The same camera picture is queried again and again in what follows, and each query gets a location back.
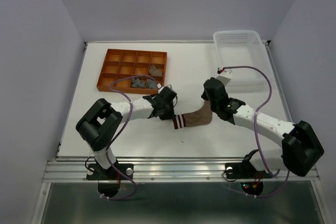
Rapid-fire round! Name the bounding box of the aluminium rail frame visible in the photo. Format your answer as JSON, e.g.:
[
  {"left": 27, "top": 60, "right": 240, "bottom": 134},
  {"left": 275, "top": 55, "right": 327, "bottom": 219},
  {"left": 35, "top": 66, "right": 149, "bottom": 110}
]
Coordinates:
[{"left": 31, "top": 40, "right": 329, "bottom": 224}]

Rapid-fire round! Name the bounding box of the grey sock pair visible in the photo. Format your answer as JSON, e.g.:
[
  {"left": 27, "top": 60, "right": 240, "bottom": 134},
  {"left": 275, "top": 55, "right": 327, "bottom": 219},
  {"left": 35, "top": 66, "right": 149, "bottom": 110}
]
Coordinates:
[{"left": 131, "top": 78, "right": 146, "bottom": 89}]

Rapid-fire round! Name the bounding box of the dark grey sock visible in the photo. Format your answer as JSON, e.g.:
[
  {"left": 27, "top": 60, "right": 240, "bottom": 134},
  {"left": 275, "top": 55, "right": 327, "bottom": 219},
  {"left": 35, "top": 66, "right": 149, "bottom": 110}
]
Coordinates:
[{"left": 147, "top": 79, "right": 157, "bottom": 90}]

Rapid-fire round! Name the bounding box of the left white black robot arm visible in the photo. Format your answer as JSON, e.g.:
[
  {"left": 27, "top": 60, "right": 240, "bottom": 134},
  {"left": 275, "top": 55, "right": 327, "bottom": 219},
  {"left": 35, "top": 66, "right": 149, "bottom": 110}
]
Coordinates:
[{"left": 76, "top": 86, "right": 177, "bottom": 179}]

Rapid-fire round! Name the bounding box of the brown sock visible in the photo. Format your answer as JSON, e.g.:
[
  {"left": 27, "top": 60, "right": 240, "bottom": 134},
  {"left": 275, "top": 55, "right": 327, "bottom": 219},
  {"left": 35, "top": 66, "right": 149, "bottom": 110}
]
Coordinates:
[
  {"left": 149, "top": 65, "right": 163, "bottom": 77},
  {"left": 173, "top": 101, "right": 213, "bottom": 130}
]

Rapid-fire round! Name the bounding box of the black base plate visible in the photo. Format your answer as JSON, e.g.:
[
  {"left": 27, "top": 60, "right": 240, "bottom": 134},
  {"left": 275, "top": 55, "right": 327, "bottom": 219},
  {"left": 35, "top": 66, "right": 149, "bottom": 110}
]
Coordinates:
[
  {"left": 225, "top": 162, "right": 272, "bottom": 180},
  {"left": 86, "top": 163, "right": 134, "bottom": 180}
]

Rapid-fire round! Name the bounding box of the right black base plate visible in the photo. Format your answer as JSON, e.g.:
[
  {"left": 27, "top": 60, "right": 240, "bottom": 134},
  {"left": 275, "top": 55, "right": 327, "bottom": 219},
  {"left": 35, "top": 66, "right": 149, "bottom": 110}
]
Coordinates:
[{"left": 225, "top": 162, "right": 272, "bottom": 180}]

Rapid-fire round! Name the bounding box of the orange compartment tray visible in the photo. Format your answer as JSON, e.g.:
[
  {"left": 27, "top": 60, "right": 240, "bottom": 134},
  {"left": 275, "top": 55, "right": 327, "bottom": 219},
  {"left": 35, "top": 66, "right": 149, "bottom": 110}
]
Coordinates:
[{"left": 97, "top": 49, "right": 167, "bottom": 95}]

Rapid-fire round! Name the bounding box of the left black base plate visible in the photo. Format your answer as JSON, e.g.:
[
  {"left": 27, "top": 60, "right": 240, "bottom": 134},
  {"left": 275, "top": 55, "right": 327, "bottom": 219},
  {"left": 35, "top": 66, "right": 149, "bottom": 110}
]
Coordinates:
[{"left": 86, "top": 163, "right": 134, "bottom": 180}]

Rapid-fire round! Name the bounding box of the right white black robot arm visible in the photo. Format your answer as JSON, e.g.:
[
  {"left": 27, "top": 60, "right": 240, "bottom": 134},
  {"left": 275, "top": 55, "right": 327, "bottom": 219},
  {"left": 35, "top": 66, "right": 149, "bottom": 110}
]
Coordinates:
[{"left": 202, "top": 78, "right": 324, "bottom": 179}]

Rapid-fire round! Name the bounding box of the white plastic basket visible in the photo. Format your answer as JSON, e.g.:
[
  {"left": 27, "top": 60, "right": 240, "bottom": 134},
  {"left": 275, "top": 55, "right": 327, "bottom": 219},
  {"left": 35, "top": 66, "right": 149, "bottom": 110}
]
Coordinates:
[{"left": 213, "top": 30, "right": 273, "bottom": 87}]

